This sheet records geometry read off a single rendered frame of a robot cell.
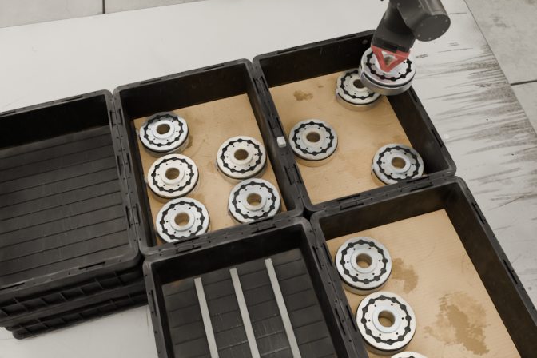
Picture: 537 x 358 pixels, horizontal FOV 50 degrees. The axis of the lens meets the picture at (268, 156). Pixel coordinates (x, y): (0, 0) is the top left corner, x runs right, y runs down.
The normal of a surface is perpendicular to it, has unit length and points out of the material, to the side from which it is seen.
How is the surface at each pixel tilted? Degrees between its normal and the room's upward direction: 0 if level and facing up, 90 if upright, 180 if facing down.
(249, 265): 0
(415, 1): 51
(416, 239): 0
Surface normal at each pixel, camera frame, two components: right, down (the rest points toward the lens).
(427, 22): 0.19, 0.83
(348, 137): -0.02, -0.55
